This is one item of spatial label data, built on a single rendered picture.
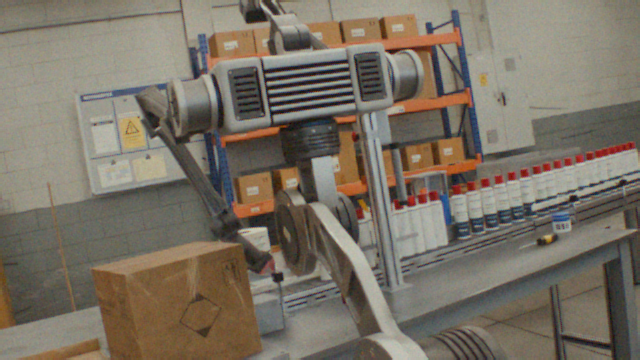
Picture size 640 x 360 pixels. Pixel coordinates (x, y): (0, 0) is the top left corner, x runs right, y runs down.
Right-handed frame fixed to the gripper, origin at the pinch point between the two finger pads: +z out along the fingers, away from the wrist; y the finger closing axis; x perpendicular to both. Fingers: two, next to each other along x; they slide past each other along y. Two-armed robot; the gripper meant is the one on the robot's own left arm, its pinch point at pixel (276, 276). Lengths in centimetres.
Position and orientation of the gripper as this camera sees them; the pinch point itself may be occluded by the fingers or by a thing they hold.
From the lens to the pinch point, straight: 196.6
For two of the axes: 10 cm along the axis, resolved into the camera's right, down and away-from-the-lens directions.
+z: 6.7, 6.4, 3.6
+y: -4.9, 0.2, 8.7
